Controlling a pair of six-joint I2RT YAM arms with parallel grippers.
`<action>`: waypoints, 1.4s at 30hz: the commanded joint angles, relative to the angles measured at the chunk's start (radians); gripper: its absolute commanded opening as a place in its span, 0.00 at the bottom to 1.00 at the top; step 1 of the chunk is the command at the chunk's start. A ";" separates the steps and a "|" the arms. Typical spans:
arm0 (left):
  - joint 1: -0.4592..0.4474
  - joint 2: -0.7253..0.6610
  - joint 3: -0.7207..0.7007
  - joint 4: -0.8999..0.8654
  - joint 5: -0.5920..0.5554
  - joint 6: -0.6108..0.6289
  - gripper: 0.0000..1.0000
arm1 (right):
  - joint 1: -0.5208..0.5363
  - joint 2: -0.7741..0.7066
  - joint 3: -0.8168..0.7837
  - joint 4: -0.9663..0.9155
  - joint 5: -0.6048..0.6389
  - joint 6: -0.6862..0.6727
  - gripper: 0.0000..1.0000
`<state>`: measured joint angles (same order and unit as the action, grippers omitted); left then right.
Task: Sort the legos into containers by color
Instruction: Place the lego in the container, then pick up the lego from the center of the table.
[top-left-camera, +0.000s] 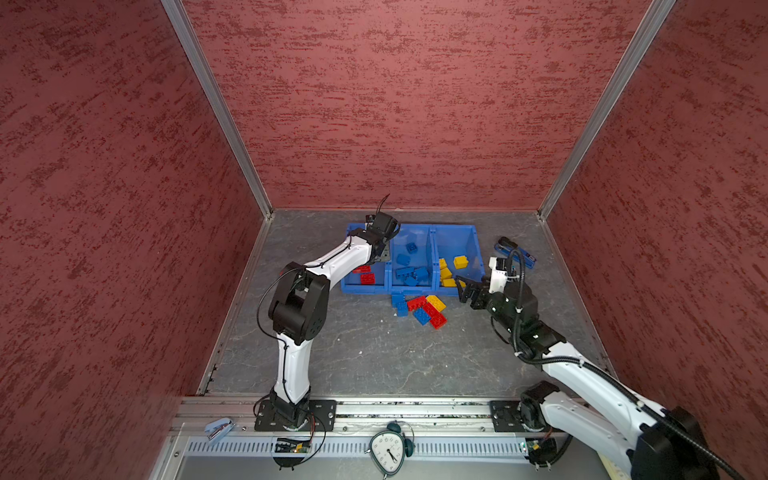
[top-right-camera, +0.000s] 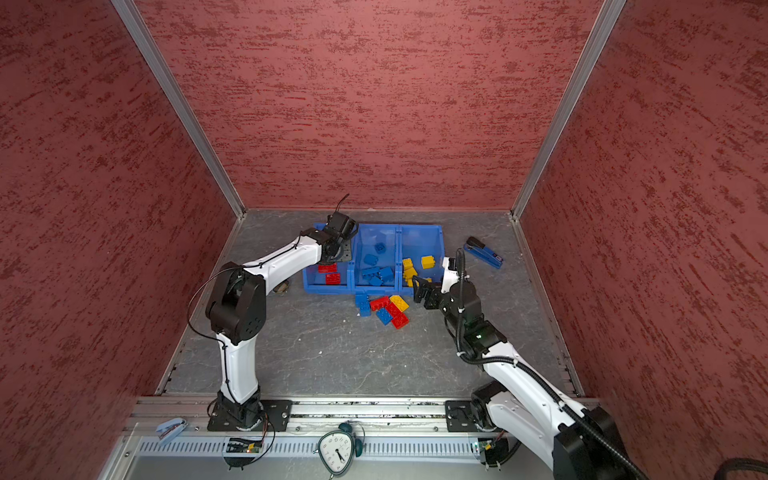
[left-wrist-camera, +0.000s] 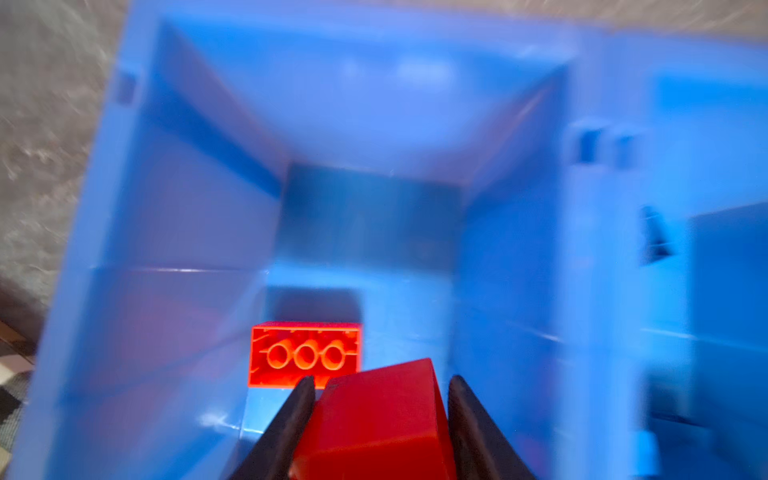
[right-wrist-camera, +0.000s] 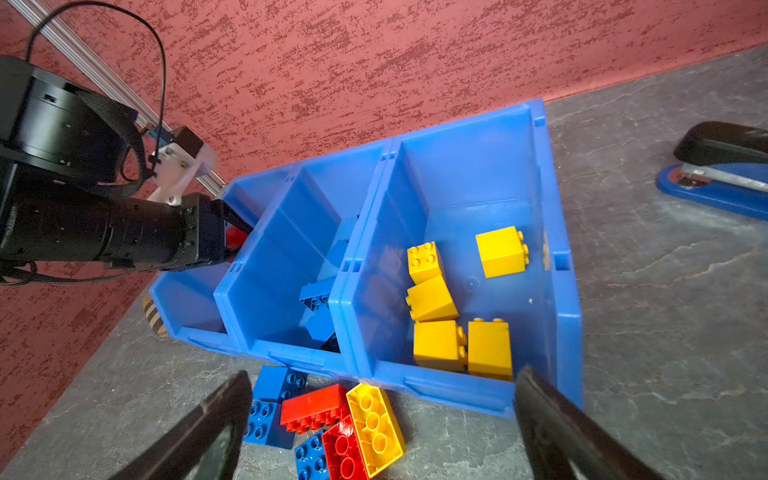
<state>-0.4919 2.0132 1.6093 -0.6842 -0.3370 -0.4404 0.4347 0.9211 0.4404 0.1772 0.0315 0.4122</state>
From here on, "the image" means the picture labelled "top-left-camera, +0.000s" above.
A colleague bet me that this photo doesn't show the small blue stapler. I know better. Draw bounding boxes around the small blue stapler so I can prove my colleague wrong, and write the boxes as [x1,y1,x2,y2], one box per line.
[204,417,235,444]

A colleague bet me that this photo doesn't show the aluminium rail frame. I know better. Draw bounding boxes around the aluminium rail frame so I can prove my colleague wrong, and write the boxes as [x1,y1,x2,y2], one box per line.
[151,396,633,479]

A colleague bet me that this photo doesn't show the long red lego top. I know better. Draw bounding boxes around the long red lego top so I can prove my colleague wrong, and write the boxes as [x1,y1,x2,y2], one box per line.
[406,296,436,321]

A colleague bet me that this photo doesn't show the heart-shaped white clock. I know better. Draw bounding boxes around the heart-shaped white clock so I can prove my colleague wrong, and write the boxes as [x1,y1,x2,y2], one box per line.
[366,421,415,479]

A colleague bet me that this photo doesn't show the yellow lego brick top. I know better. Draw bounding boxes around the yellow lego brick top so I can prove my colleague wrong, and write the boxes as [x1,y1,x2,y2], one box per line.
[426,295,446,313]

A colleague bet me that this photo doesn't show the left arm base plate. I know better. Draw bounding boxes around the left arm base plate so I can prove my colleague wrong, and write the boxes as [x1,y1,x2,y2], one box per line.
[254,398,338,433]

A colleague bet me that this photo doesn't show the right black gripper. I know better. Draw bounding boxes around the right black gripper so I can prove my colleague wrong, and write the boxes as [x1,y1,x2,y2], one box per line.
[455,275,519,334]

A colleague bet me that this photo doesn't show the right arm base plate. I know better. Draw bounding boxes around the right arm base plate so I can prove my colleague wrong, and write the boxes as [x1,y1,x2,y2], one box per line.
[489,400,567,438]

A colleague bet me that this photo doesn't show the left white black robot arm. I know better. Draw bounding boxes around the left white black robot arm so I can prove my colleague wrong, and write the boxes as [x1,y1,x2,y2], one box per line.
[268,211,400,429]

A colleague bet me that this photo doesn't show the blue black stapler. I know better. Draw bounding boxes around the blue black stapler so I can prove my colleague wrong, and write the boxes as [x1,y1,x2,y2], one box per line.
[494,236,536,269]

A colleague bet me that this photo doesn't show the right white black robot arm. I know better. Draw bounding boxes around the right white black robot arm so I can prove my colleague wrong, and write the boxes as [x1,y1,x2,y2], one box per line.
[456,277,719,479]

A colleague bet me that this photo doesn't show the blue legos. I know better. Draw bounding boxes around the blue legos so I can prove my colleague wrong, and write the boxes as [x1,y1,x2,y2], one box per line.
[392,240,432,288]

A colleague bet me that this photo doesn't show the blue three-compartment bin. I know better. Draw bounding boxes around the blue three-compartment bin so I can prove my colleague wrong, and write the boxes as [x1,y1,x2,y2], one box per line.
[341,224,485,297]

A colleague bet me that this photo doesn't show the blue lego by bin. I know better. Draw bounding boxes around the blue lego by bin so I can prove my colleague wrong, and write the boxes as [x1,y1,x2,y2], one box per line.
[391,293,409,317]

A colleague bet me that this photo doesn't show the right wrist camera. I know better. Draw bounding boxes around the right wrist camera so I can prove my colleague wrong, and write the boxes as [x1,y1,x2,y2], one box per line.
[489,256,519,294]

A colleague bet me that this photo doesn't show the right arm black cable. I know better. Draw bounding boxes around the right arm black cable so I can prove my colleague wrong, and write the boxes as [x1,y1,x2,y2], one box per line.
[503,248,745,480]

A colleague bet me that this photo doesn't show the yellow legos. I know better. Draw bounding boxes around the yellow legos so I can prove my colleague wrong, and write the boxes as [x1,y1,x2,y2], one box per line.
[438,255,471,288]

